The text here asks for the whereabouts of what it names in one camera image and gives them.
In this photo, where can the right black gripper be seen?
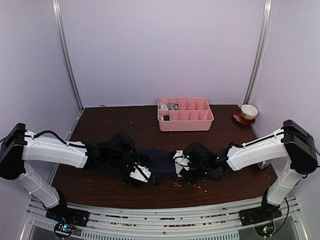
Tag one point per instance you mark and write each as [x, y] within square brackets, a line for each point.
[191, 179]

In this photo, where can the left round controller board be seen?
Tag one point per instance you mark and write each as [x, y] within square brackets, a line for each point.
[63, 230]

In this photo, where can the pink divided organizer box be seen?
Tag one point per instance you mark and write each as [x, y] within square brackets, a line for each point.
[194, 114]

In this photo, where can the white ceramic bowl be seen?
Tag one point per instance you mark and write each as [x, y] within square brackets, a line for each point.
[248, 112]

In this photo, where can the red patterned saucer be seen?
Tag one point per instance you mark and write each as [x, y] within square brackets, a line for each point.
[238, 117]

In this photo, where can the round controller board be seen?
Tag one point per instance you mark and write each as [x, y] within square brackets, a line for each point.
[63, 230]
[265, 230]

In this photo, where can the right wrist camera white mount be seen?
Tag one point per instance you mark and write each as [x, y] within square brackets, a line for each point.
[180, 160]

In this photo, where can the right aluminium corner post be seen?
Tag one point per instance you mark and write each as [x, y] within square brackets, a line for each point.
[262, 41]

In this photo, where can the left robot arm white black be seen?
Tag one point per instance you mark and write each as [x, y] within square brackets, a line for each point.
[21, 146]

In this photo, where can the left aluminium corner post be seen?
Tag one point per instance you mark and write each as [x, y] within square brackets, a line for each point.
[65, 53]

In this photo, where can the striped grey white cup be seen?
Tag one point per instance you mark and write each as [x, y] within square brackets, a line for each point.
[262, 165]

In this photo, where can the grey boxer briefs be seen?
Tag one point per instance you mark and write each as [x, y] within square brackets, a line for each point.
[173, 106]

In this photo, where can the right round controller board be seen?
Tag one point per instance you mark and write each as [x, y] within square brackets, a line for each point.
[265, 230]

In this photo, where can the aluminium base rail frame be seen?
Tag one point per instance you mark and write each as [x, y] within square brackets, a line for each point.
[209, 222]

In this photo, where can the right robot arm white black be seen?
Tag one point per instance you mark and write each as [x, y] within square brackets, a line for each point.
[290, 141]

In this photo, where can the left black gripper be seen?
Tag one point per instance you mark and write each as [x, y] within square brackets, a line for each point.
[132, 182]

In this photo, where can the aluminium corner post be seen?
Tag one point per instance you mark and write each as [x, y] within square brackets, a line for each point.
[262, 41]
[65, 53]

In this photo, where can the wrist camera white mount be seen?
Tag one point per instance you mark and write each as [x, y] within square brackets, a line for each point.
[180, 160]
[140, 173]

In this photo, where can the navy and cream underwear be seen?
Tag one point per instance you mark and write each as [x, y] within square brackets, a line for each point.
[160, 162]

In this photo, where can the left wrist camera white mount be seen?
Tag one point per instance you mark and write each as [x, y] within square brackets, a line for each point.
[140, 173]

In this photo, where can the black item in box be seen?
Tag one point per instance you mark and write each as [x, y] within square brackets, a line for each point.
[166, 118]

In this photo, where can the white rolled item in box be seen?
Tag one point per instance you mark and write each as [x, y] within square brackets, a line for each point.
[163, 107]

